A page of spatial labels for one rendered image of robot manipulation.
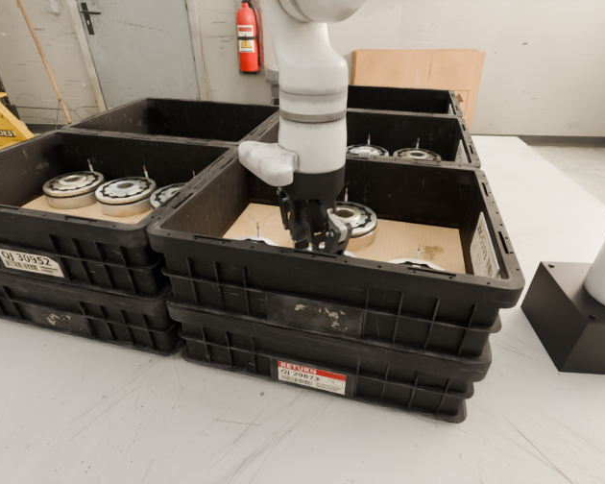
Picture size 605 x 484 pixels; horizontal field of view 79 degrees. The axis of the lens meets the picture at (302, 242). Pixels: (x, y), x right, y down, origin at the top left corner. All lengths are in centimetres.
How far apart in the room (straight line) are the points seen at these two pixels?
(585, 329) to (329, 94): 45
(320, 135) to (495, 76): 348
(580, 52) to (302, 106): 377
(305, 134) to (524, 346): 48
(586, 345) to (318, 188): 43
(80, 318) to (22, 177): 32
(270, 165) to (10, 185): 57
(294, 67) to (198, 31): 331
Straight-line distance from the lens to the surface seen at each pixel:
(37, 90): 457
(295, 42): 40
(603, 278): 64
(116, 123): 102
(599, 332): 63
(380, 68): 342
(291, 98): 38
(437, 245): 61
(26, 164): 86
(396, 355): 45
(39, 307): 69
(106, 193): 74
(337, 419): 53
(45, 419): 62
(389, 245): 59
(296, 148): 39
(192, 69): 376
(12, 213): 58
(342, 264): 37
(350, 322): 43
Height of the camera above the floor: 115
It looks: 33 degrees down
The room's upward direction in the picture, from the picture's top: straight up
